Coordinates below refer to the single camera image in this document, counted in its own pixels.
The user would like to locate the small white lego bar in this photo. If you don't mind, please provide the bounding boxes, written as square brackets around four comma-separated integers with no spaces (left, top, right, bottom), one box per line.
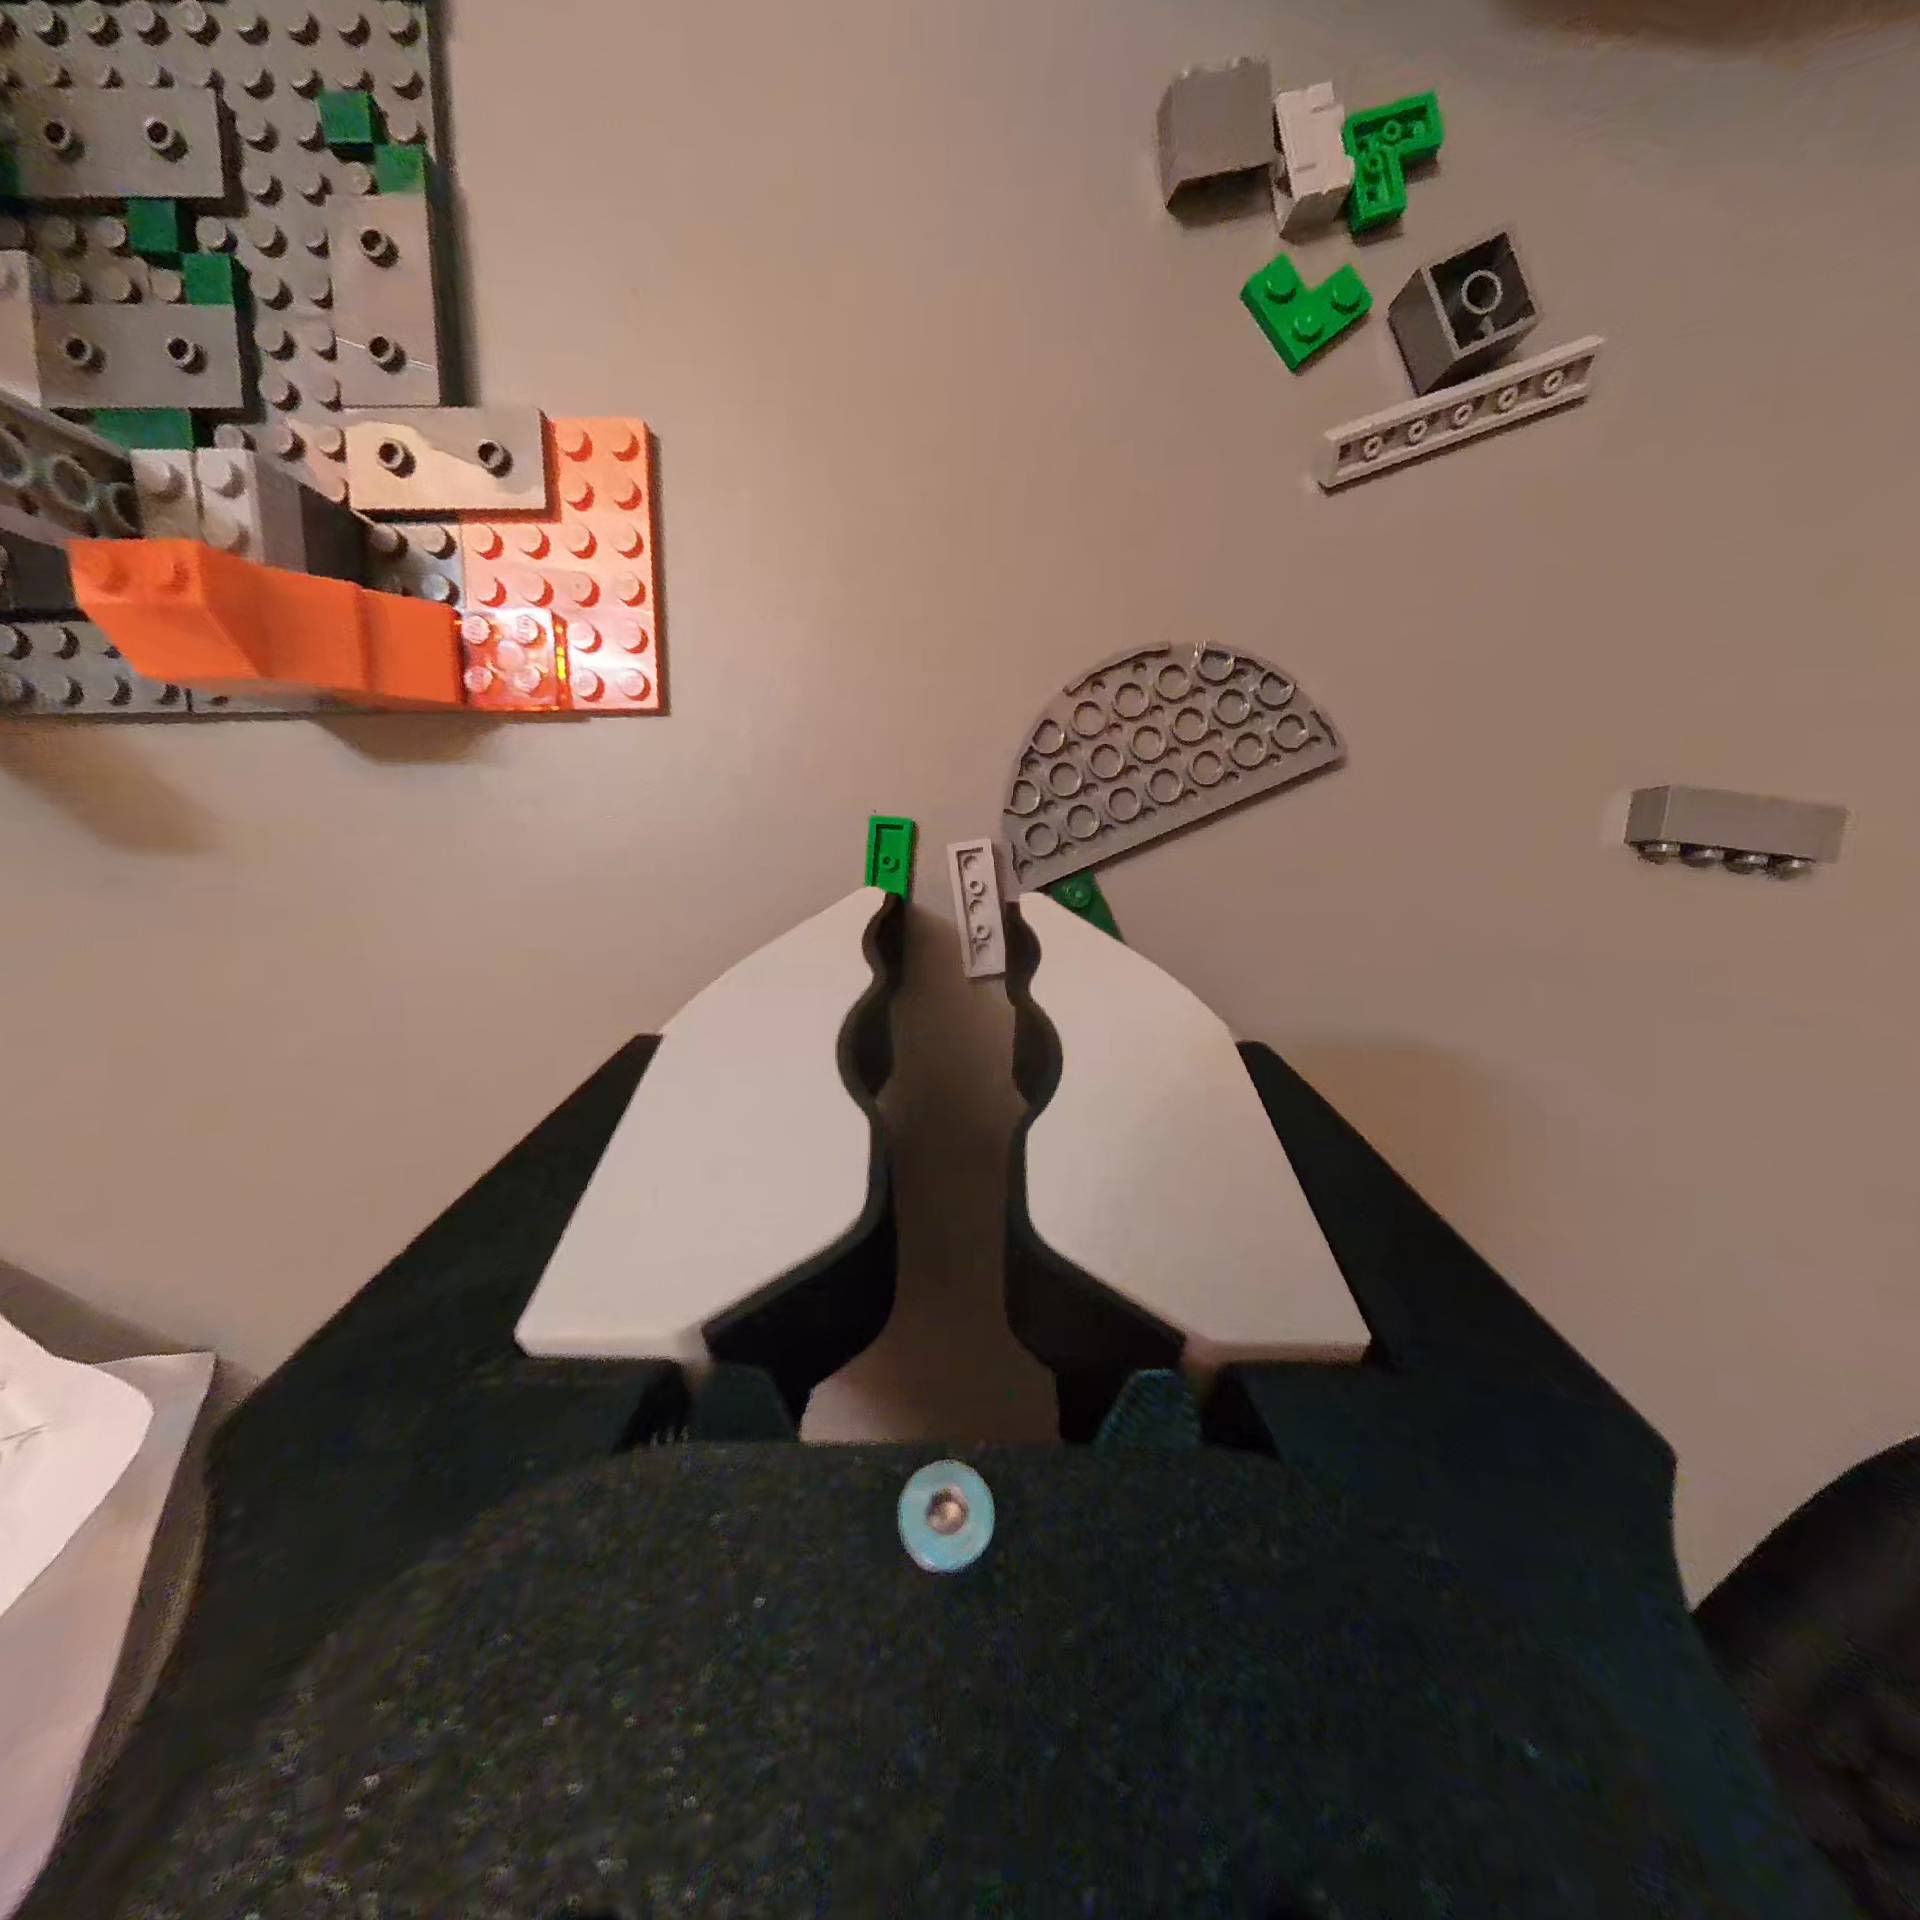
[951,840,1010,984]

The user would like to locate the white printed paper bag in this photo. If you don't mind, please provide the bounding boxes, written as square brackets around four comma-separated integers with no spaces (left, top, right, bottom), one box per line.
[0,1262,216,1920]

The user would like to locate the grey lego baseplate build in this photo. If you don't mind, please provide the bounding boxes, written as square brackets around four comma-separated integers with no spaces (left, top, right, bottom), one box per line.
[0,0,558,722]

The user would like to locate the orange lego slope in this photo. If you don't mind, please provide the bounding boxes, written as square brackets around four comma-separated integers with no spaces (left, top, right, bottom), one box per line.
[65,541,470,713]

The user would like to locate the grey long lego brick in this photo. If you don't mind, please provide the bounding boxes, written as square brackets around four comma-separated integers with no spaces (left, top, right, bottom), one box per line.
[1628,785,1847,877]

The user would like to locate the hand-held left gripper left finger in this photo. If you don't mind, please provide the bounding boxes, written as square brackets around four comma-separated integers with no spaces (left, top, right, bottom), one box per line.
[516,886,906,1376]

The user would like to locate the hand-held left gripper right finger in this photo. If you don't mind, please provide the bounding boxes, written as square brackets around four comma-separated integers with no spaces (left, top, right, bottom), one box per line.
[1005,886,1375,1376]

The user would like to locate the orange lego plate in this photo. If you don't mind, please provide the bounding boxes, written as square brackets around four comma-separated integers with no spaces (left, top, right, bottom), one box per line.
[450,420,663,716]

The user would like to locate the dark grey half-round lego plate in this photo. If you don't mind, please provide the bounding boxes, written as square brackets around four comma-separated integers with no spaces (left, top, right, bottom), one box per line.
[999,639,1345,894]

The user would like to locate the green lego corner piece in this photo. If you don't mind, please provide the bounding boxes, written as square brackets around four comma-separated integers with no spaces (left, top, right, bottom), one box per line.
[1244,256,1373,377]

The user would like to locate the small grey lego cube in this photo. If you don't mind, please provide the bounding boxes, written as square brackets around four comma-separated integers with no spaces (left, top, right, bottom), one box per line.
[1270,84,1353,236]

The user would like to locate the light grey holed lego plate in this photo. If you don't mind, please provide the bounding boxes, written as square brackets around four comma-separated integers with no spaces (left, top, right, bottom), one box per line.
[1313,336,1607,490]

